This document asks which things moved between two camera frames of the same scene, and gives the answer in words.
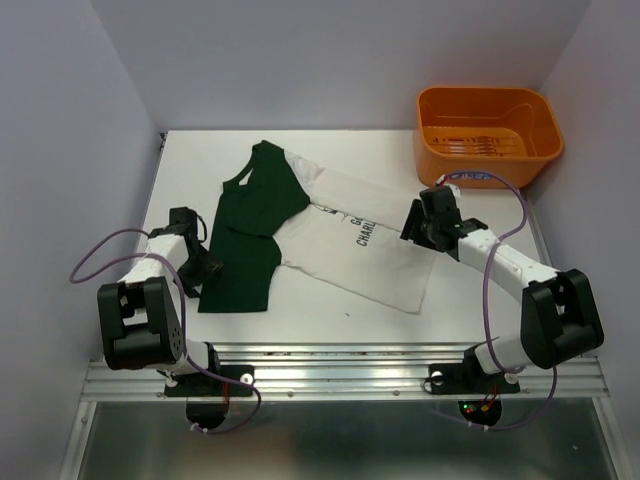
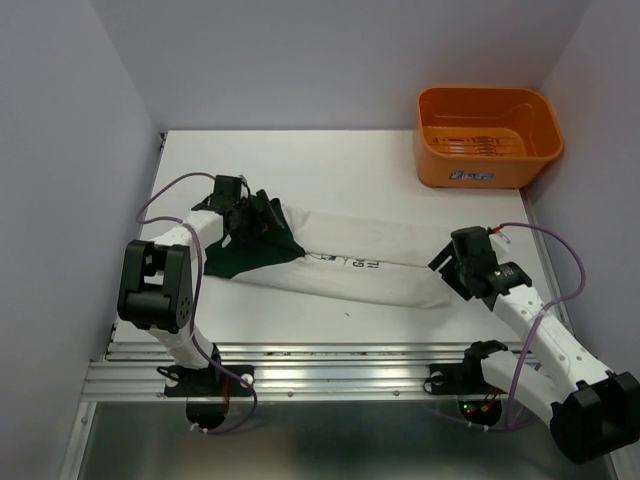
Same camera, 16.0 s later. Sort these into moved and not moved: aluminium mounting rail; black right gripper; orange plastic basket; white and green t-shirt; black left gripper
Moved: black left gripper; white and green t-shirt; black right gripper
Not moved: orange plastic basket; aluminium mounting rail
